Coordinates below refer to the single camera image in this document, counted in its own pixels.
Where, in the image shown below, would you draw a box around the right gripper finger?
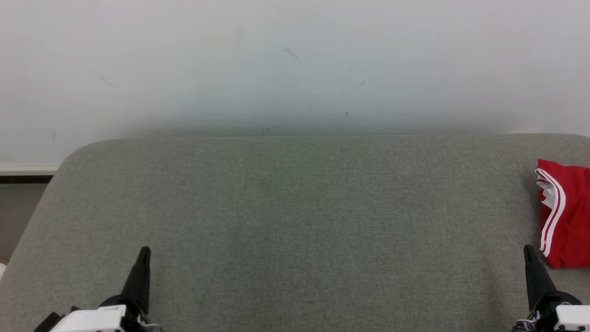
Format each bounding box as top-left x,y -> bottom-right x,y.
523,244 -> 558,311

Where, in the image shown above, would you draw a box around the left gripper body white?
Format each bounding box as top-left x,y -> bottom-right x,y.
50,295 -> 163,332

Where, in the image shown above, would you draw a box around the red basketball jersey white sleeves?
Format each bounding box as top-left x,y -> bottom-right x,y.
534,159 -> 590,270

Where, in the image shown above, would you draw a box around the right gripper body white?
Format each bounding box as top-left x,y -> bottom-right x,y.
513,291 -> 590,332

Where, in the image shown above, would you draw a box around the white baseboard strip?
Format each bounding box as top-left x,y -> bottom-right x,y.
0,165 -> 59,184

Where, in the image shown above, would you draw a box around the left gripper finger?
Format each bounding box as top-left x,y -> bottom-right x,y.
121,245 -> 152,315

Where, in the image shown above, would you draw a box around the grey fabric sofa cushion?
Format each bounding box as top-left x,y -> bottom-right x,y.
0,134 -> 590,332

